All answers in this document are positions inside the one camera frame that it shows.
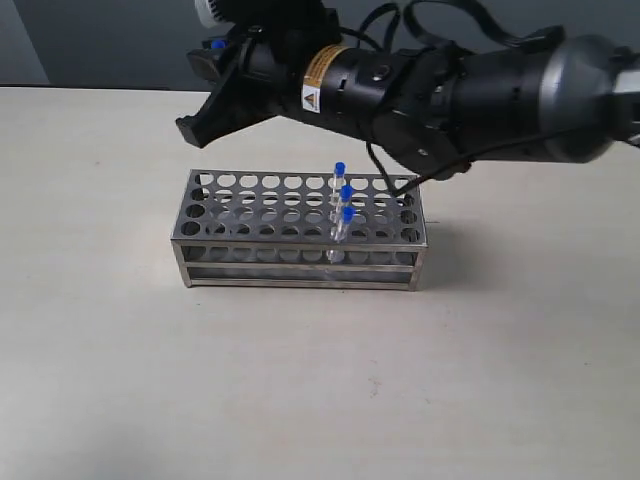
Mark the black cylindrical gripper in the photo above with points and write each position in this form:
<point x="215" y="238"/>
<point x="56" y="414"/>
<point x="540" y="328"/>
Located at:
<point x="334" y="87"/>

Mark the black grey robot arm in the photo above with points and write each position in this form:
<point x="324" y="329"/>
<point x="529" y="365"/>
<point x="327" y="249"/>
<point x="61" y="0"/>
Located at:
<point x="433" y="110"/>

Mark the metal test tube rack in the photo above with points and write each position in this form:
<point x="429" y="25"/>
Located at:
<point x="273" y="229"/>

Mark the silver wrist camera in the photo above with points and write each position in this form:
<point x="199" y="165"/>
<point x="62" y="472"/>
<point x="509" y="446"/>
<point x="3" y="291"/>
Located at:
<point x="214" y="12"/>

